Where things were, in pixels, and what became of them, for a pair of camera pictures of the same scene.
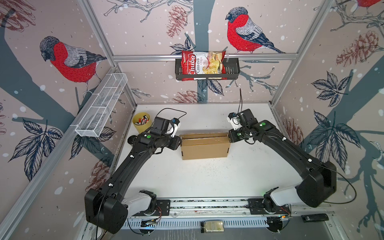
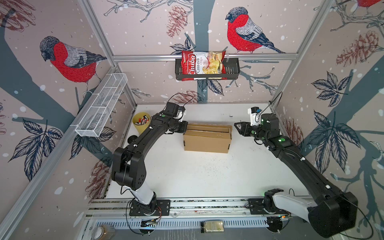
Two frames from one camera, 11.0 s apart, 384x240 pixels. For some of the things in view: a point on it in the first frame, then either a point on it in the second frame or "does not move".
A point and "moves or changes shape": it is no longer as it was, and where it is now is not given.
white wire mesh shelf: x=101 y=104 does not move
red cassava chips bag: x=197 y=65 does not move
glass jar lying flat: x=212 y=226 does not move
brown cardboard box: x=199 y=146 moves or changes shape
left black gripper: x=176 y=142 to x=184 y=127
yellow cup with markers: x=142 y=121 does not move
